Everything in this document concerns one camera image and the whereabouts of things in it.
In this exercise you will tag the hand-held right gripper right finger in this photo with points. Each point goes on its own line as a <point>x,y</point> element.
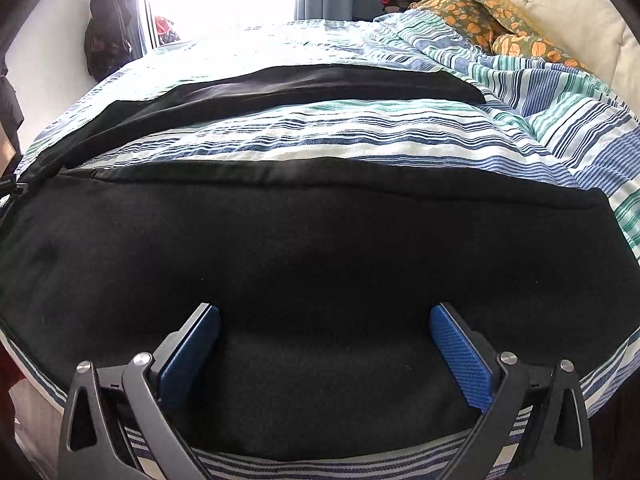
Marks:
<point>462,360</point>

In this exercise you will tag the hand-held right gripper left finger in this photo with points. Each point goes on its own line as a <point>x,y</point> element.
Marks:
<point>192,355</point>

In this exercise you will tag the black backpack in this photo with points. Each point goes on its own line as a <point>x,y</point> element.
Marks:
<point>320,260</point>

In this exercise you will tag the white mattress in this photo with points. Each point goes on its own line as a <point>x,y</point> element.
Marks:
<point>35,420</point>

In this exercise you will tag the striped bed cover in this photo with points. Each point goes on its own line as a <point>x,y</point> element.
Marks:
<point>350,130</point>

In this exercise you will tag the red clothes pile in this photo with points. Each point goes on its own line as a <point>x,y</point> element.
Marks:
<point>164,26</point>

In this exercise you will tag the black hanging bag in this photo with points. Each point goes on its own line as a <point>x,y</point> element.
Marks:
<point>107,35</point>

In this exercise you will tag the orange patterned pillow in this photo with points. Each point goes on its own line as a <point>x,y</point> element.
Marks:
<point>470,15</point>

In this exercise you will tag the cream padded headboard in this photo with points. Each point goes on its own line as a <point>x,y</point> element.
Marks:
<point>575,10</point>

